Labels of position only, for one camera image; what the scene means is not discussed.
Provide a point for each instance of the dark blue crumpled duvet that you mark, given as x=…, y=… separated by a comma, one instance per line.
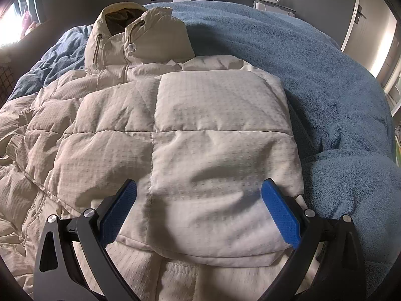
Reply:
x=47, y=65

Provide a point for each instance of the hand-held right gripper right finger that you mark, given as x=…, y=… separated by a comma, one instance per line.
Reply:
x=282, y=213

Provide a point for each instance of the grey door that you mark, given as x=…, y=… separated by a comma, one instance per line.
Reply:
x=369, y=28

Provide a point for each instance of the blue fleece blanket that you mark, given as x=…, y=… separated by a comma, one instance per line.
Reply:
x=329, y=94

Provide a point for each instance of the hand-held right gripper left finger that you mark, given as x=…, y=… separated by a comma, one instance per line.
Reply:
x=124, y=205

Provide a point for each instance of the bright window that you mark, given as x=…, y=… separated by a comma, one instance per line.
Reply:
x=14, y=22

